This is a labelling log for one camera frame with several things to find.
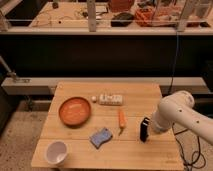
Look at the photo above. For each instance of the orange carrot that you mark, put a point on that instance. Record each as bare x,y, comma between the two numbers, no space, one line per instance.
122,121

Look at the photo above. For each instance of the blue sponge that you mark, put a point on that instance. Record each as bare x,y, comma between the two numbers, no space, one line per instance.
100,137

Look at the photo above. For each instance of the orange crate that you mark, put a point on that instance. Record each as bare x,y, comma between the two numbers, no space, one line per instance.
163,17

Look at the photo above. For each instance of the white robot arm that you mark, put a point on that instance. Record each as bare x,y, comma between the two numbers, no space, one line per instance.
178,108

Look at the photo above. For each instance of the dark bowl on shelf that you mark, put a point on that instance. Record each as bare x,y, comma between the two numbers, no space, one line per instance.
122,19

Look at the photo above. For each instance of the white cup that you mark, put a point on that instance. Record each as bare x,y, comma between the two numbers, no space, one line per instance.
56,152

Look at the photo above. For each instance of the white box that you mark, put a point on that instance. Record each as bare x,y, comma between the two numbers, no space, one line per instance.
115,100

